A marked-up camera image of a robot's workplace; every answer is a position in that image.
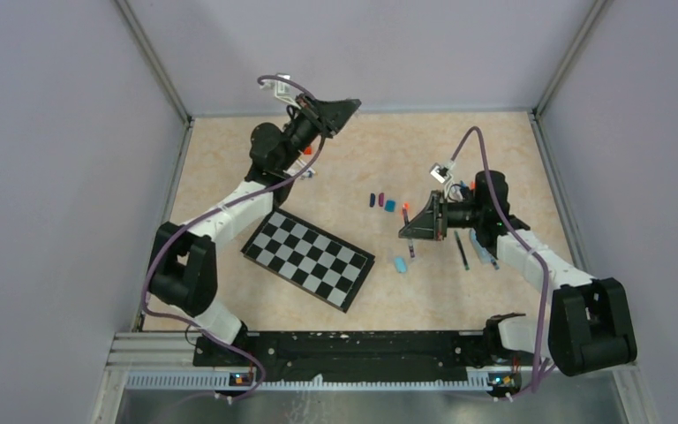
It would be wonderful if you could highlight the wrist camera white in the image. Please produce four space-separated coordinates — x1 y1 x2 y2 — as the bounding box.
257 73 297 106
430 161 456 196

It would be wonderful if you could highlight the light blue eraser bar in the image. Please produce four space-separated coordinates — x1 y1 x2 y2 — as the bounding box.
469 228 492 264

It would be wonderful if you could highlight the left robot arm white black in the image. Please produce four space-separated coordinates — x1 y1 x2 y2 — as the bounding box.
142 95 361 365

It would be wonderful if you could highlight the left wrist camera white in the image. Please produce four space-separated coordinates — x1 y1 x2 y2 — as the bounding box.
257 73 297 106

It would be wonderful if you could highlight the light blue highlighter cap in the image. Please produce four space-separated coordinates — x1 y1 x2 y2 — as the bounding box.
394 256 408 274

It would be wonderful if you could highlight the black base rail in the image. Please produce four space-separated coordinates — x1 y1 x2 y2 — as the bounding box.
192 330 532 382

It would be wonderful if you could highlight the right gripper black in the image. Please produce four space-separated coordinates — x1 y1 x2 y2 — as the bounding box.
399 191 484 242

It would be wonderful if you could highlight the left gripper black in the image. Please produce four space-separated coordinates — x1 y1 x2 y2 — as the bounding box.
279 94 362 172

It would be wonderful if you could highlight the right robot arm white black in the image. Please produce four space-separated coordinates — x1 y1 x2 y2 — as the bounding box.
398 170 637 376

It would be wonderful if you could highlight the black white chessboard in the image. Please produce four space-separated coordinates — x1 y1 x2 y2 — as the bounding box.
241 208 375 313

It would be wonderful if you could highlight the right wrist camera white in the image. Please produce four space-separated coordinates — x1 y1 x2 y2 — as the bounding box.
430 161 456 196

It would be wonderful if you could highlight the black gel pen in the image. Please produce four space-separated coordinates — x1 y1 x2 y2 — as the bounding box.
454 230 470 271

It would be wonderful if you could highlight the thin dark pen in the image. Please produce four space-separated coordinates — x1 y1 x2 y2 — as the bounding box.
402 206 417 261

